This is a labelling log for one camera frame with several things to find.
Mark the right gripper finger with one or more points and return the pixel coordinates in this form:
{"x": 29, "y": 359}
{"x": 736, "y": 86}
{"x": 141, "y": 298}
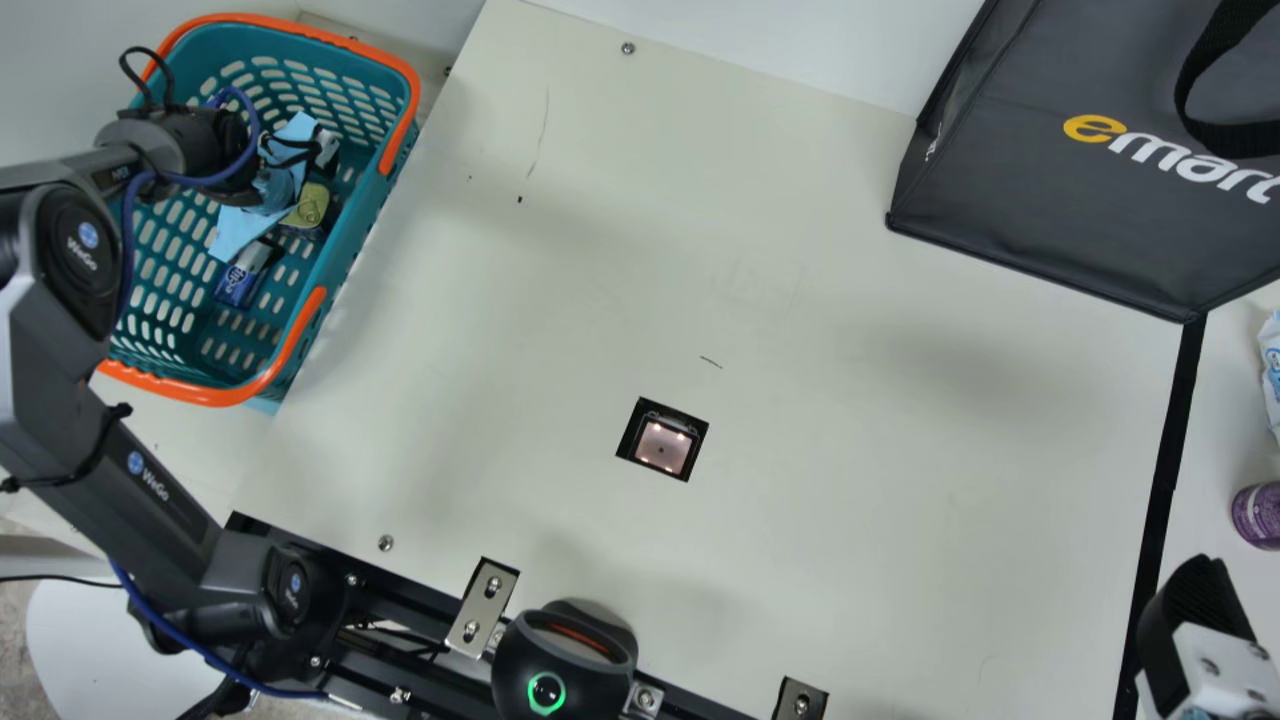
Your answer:
{"x": 1190, "y": 620}

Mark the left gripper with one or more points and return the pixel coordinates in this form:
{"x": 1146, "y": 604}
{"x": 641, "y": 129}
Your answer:
{"x": 240, "y": 232}

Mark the gold rectangular tin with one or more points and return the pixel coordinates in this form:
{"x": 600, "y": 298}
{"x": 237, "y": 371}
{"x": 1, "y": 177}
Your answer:
{"x": 308, "y": 208}

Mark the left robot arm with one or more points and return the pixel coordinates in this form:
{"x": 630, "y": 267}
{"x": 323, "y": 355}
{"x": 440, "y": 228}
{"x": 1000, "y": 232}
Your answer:
{"x": 60, "y": 250}

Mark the teal shopping basket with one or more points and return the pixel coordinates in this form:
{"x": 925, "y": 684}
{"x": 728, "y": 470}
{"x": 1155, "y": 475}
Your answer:
{"x": 305, "y": 330}

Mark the small square scanner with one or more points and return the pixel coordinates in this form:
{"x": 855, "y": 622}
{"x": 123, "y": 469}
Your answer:
{"x": 662, "y": 445}

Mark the blue pack with white print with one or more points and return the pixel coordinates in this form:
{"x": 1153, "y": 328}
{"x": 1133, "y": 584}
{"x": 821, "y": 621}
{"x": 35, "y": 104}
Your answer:
{"x": 240, "y": 282}

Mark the purple can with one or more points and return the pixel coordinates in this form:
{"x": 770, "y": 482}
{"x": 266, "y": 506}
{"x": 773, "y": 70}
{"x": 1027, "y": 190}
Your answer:
{"x": 1260, "y": 515}

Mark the black strip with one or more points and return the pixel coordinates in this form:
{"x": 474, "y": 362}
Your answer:
{"x": 1165, "y": 480}

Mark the white and blue packet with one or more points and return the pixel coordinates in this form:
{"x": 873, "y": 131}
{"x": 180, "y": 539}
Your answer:
{"x": 1272, "y": 370}

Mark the black device with green light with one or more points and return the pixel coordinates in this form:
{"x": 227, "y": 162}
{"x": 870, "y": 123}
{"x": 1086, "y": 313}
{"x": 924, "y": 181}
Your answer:
{"x": 560, "y": 660}

